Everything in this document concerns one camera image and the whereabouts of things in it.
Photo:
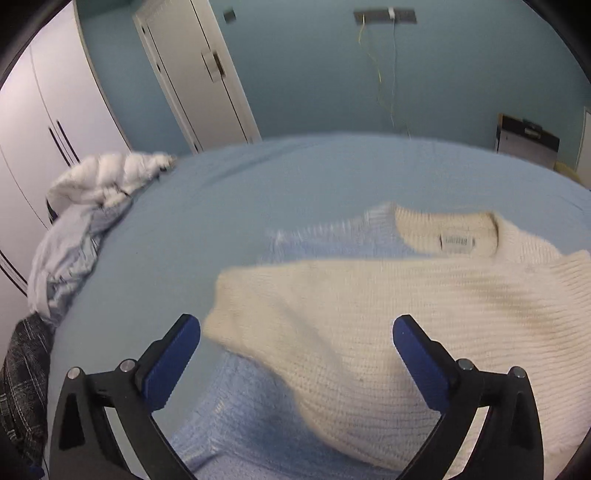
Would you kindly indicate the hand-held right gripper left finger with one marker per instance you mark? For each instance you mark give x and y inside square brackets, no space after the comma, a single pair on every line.
[170,364]

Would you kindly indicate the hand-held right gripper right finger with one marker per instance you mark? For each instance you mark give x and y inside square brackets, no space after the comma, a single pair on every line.
[420,364]

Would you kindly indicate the cream and blue knit sweater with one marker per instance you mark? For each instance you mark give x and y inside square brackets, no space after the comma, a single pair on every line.
[369,341]

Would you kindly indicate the dark plaid cloth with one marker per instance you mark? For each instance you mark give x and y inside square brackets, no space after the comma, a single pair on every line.
[25,383]

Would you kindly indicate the light blue grey cloth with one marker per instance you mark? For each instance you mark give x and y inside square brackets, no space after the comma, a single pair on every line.
[69,258]

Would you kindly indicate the blue bed sheet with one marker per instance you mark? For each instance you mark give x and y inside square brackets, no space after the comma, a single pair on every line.
[240,203]

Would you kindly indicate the white fluffy garment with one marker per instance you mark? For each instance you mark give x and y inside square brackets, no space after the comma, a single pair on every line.
[111,180]

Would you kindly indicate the yellow round object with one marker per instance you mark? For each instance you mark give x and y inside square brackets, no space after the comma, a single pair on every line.
[572,173]

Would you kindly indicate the white wardrobe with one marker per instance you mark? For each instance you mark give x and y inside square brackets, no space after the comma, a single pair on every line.
[51,120]

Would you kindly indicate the white door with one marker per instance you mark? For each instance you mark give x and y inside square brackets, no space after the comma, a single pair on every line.
[196,74]

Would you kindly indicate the grey wall socket strip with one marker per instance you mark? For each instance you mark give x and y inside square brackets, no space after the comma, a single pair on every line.
[386,16]

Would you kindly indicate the small grey wall switch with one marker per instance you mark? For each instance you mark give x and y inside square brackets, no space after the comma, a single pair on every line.
[229,15]

